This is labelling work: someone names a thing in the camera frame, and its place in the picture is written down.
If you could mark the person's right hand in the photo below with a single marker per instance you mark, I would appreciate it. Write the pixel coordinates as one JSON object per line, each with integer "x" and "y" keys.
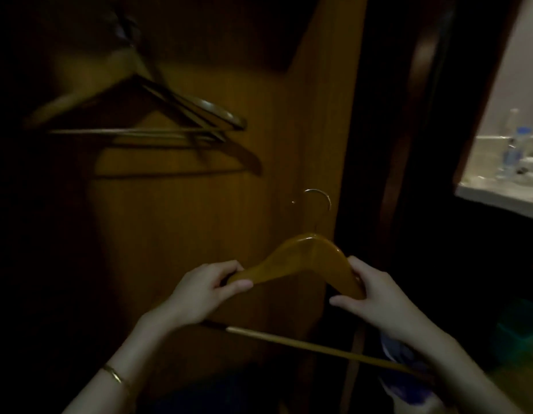
{"x": 383, "y": 306}

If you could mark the person's left hand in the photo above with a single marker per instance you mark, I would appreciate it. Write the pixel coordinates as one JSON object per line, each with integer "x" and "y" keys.
{"x": 193, "y": 297}

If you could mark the brown wooden wardrobe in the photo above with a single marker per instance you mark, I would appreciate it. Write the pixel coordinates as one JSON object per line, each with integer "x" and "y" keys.
{"x": 249, "y": 189}

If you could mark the person's left forearm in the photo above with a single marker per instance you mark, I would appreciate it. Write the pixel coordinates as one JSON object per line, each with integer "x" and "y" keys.
{"x": 119, "y": 366}

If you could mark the person's right forearm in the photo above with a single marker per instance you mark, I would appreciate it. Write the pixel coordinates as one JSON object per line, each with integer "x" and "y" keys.
{"x": 465, "y": 379}

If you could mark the blue plastic bag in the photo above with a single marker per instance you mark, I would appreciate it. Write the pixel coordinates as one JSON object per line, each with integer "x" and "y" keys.
{"x": 404, "y": 385}

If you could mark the green plastic bin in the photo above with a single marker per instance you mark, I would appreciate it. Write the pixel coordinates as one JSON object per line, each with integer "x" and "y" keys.
{"x": 518, "y": 332}

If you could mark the white marble counter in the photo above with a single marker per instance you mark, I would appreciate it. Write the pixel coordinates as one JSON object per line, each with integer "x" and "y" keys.
{"x": 486, "y": 189}

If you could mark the clear water bottle blue cap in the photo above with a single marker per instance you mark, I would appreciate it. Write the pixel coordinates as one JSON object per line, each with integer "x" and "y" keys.
{"x": 513, "y": 155}

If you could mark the white plastic bottle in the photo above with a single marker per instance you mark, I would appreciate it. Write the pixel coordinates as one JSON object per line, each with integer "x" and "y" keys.
{"x": 513, "y": 120}

